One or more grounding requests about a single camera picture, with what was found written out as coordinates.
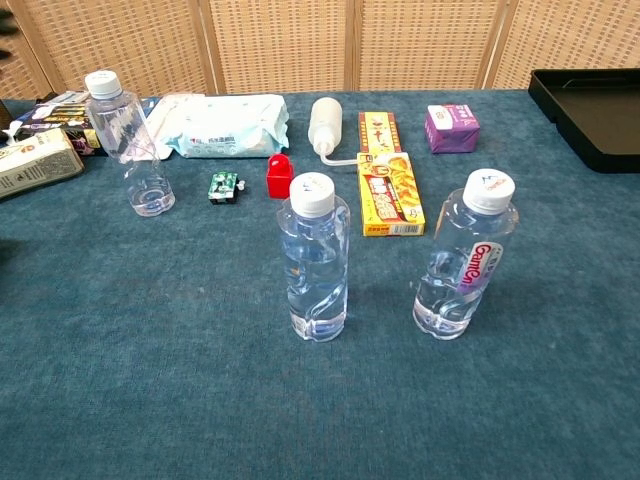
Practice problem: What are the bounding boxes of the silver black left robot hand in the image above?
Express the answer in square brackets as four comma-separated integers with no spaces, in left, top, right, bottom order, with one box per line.
[0,7,24,37]

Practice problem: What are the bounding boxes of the clear water bottle purple label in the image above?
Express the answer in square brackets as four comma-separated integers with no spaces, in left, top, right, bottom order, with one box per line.
[412,168,520,341]

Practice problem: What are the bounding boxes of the dark battery pack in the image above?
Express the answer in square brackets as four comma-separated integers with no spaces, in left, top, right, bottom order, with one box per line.
[9,97,109,157]

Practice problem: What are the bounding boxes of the white label milk tea bottle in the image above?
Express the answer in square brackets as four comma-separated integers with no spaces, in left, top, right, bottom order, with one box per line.
[0,128,85,200]

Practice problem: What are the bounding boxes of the clear water bottle nearly empty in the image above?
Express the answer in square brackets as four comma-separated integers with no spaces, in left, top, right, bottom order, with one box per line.
[83,69,177,219]

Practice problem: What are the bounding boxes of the pale blue wet wipes pack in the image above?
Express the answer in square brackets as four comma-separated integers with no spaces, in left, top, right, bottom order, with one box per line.
[164,93,291,160]

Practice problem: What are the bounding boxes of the small green circuit board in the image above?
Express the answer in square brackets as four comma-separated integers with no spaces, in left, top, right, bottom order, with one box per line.
[207,171,246,206]

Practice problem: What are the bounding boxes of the woven folding screen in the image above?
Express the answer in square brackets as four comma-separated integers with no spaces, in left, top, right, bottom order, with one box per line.
[0,0,640,101]

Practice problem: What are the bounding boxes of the small red block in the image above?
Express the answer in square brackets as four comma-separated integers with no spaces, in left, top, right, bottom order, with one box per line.
[266,153,294,200]

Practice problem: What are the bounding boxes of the white squeeze wash bottle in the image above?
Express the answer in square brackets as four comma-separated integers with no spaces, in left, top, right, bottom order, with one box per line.
[307,97,361,167]

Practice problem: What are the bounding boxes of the narrow red yellow box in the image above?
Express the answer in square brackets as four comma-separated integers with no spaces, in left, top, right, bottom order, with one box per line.
[357,111,404,155]

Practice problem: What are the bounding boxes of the blue tablecloth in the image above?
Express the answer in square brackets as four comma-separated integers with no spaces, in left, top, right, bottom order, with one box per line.
[0,88,640,480]

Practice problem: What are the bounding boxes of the yellow curry box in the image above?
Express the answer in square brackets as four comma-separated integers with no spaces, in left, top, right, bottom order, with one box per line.
[357,151,426,238]

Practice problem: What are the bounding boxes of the purple box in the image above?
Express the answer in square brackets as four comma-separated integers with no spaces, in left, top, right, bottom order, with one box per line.
[424,103,482,155]

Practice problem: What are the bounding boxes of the black plastic tray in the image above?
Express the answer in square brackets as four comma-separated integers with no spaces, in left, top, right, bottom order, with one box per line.
[528,68,640,175]

